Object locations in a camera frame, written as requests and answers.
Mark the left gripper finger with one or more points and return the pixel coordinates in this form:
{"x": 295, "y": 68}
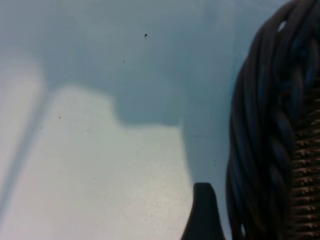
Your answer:
{"x": 203, "y": 215}

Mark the dark brown wicker basket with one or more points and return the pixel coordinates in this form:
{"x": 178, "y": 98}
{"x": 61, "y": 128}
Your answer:
{"x": 265, "y": 125}

